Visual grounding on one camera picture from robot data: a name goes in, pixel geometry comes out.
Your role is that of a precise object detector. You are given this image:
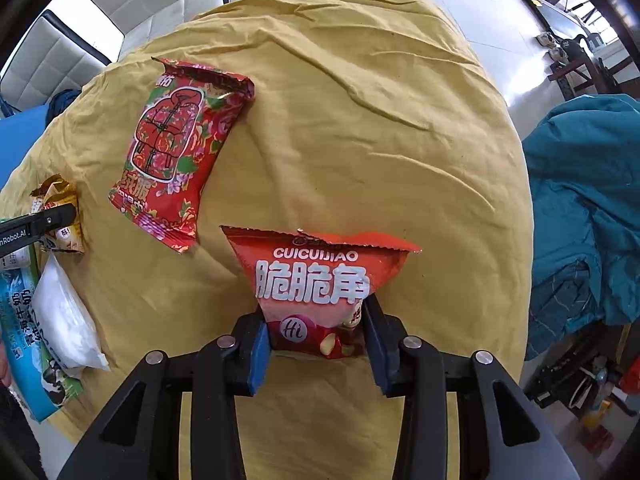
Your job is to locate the blue and green milk packet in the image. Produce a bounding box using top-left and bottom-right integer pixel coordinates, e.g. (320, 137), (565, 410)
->
(0, 252), (84, 423)

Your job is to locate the dark blue cloth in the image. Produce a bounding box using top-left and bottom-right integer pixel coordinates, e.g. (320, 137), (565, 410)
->
(46, 89), (82, 123)

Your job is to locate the small yellow snack packet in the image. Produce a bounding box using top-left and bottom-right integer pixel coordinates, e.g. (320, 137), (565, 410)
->
(29, 174), (86, 254)

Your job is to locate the teal cloth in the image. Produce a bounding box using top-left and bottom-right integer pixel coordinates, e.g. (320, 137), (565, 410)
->
(522, 93), (640, 362)

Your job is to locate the white plastic pouch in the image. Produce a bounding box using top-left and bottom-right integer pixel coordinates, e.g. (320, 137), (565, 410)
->
(37, 252), (111, 380)

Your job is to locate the dark wooden chair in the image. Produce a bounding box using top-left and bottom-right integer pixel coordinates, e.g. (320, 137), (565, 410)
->
(546, 34), (638, 102)

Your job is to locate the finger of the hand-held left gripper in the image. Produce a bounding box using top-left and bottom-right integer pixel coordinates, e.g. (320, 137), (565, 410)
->
(7, 203), (81, 235)

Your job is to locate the red and pink snack bag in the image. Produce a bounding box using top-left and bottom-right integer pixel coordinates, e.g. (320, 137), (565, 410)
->
(220, 225), (422, 360)

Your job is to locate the yellow tablecloth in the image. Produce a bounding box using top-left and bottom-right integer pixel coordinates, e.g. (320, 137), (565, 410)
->
(0, 0), (534, 480)

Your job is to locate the red floral snack packet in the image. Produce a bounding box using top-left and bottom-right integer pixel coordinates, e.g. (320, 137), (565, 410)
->
(108, 57), (255, 255)

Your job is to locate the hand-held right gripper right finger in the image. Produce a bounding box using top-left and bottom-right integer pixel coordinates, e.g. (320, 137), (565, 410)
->
(361, 296), (557, 480)

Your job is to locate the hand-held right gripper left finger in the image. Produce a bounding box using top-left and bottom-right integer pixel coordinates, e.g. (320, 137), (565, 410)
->
(57, 309), (274, 480)

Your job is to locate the white padded sofa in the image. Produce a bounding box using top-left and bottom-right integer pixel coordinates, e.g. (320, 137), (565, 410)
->
(0, 0), (227, 113)

